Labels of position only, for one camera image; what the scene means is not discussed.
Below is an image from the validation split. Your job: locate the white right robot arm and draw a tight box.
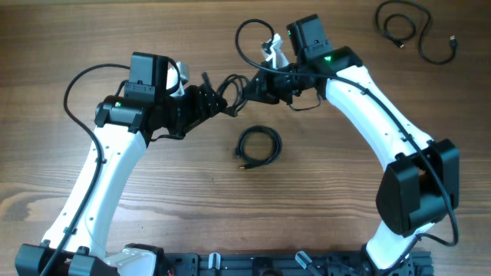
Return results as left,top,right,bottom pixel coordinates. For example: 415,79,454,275
243,15,460,275

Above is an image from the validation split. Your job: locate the thin black coiled cable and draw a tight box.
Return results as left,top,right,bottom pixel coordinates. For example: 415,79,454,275
234,125,283,170

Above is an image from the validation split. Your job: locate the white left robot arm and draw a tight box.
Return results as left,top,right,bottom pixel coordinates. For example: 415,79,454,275
15,52,227,275

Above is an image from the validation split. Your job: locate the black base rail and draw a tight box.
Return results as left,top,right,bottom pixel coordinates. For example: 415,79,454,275
100,251,434,276

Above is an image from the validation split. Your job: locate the thick black USB cable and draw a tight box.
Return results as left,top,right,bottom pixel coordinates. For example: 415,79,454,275
201,71,251,118

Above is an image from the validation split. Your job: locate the thin black USB cable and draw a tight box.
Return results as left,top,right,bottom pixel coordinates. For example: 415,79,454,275
374,0,458,66

